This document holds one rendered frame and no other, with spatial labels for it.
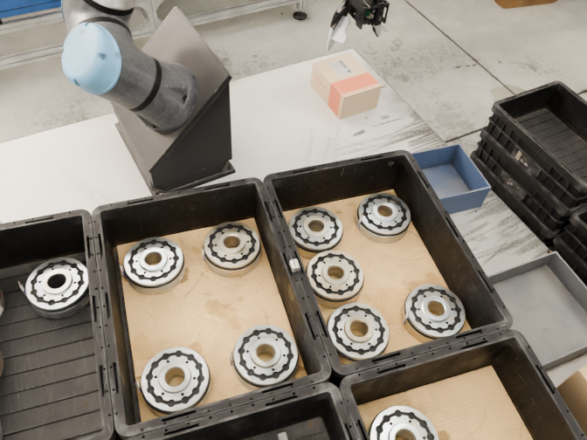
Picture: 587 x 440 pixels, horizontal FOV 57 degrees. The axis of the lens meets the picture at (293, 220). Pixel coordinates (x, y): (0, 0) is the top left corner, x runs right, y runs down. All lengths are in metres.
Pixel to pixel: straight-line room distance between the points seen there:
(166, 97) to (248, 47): 1.86
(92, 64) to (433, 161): 0.81
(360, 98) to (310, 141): 0.18
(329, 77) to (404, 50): 1.62
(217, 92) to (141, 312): 0.46
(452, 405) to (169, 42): 0.93
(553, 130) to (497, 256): 0.82
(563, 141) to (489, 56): 1.30
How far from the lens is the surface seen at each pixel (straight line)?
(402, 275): 1.01
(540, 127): 2.00
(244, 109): 1.47
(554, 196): 1.78
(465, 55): 3.15
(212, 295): 0.95
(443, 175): 1.38
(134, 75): 1.07
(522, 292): 1.24
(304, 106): 1.49
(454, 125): 2.67
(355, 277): 0.95
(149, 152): 1.20
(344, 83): 1.47
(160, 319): 0.94
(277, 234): 0.90
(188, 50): 1.23
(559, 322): 1.23
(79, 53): 1.08
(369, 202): 1.06
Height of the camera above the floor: 1.65
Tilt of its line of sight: 52 degrees down
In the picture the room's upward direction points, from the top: 6 degrees clockwise
